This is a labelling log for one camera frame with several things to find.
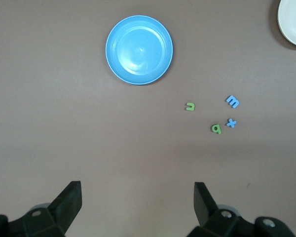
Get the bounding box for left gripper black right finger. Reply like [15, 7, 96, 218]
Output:
[188, 182, 296, 237]

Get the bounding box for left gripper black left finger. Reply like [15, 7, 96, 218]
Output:
[0, 181, 82, 237]

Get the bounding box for green lowercase letter b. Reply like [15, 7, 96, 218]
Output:
[210, 123, 222, 135]

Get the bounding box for blue lowercase letter m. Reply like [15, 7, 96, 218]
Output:
[224, 95, 240, 110]

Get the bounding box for brown table cloth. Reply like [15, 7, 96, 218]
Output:
[0, 0, 296, 237]

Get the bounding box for blue plastic plate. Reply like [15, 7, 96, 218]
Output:
[105, 15, 174, 86]

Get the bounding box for beige plastic plate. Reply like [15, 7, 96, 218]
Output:
[277, 0, 296, 48]

